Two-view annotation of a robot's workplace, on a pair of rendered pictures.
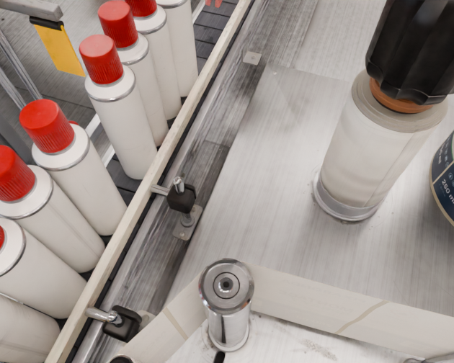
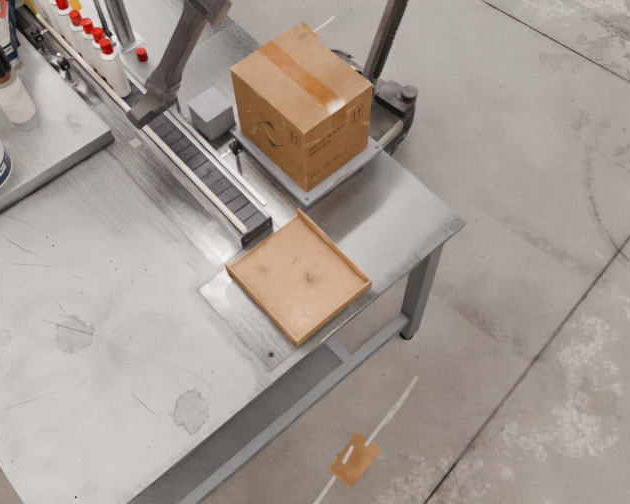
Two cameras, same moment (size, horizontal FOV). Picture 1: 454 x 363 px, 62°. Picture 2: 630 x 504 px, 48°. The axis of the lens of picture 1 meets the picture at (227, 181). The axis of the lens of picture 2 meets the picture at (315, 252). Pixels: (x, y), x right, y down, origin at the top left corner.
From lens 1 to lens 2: 225 cm
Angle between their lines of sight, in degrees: 50
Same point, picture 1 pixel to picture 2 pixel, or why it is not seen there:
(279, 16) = (157, 173)
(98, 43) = (74, 13)
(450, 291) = not seen: outside the picture
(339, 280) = not seen: hidden behind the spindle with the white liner
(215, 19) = (158, 123)
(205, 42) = not seen: hidden behind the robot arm
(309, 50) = (119, 172)
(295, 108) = (75, 125)
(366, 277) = not seen: outside the picture
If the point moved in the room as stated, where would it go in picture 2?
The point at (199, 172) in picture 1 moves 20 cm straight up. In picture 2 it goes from (89, 93) to (68, 46)
